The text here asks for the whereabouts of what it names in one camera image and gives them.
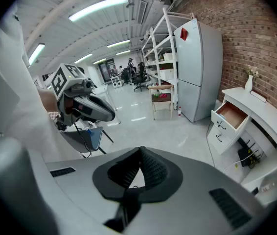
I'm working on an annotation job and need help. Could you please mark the thin dark floor cable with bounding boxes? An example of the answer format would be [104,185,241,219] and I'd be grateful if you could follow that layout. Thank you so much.
[206,120,215,167]

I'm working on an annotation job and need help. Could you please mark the black office chair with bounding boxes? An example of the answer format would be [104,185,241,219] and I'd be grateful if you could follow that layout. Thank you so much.
[133,62,148,92]

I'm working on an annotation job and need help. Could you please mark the grey white fridge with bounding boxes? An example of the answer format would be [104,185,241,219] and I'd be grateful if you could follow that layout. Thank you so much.
[174,18,224,123]

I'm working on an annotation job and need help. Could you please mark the white closed drawer black handle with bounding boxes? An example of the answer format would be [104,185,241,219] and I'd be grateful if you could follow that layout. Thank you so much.
[207,125,237,155]

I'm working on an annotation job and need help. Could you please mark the white desk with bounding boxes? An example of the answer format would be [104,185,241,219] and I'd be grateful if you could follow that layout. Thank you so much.
[207,86,277,205]

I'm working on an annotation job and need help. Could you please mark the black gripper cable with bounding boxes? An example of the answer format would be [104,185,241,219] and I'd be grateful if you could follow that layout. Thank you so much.
[73,122,93,159]

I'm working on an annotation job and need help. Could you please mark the ceiling air vent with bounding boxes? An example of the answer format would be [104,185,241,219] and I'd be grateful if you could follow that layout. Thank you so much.
[137,0,148,25]

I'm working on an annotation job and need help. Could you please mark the white cable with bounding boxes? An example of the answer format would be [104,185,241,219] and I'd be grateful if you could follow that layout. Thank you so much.
[223,153,254,174]

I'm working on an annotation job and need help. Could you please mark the person's white shirt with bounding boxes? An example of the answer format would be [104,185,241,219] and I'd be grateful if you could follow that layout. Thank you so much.
[0,6,84,171]

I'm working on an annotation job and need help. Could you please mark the white storage box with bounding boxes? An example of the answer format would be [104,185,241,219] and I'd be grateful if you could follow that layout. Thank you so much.
[159,69,176,80]
[162,52,176,62]

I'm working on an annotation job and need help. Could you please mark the red tag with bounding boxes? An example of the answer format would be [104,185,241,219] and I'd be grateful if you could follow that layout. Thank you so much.
[179,27,190,42]

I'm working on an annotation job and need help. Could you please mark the pale flowers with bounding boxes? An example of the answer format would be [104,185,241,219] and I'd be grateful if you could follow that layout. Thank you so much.
[246,64,260,78]

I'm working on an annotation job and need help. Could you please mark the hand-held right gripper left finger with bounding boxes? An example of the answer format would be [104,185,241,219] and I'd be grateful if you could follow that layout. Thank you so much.
[107,147,142,189]

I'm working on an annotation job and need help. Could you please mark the white drawer brown inside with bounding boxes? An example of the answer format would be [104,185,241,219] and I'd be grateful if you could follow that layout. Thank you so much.
[210,100,249,132]

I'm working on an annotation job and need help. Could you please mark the person's left forearm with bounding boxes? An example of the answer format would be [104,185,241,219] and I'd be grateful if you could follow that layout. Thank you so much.
[38,88,58,113]

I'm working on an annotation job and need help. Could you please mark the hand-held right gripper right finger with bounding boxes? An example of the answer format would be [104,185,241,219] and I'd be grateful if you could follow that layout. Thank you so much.
[139,145,170,191]

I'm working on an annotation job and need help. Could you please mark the white metal shelf rack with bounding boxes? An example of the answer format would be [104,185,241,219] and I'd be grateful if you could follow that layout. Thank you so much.
[140,7,195,110]

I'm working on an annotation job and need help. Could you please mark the grey chair black legs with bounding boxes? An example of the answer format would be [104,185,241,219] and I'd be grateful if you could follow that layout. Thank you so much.
[59,125,115,159]

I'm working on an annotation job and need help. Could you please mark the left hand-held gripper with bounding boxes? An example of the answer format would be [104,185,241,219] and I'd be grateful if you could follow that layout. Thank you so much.
[51,62,116,127]

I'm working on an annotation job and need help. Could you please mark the black router with antennas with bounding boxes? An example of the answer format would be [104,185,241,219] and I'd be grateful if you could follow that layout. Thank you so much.
[237,138,262,168]

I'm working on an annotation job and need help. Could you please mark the wooden chair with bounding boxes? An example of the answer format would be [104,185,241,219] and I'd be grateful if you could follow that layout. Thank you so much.
[148,83,175,121]

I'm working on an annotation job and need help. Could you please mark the white vase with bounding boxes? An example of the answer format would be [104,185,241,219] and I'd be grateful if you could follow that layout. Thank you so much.
[244,74,254,93]

